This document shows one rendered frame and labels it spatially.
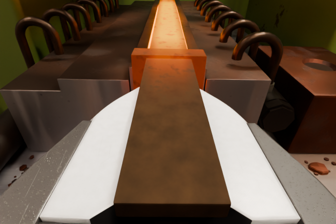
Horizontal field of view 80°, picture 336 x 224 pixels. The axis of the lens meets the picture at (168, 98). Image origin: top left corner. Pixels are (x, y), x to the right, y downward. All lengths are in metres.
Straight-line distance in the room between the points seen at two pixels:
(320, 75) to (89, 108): 0.20
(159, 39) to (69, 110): 0.09
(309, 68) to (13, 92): 0.26
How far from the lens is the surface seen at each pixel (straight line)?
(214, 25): 0.25
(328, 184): 0.22
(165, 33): 0.19
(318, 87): 0.20
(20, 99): 0.19
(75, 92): 0.17
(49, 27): 0.22
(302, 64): 0.25
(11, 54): 0.36
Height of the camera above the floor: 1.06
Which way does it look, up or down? 33 degrees down
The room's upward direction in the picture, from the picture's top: 2 degrees clockwise
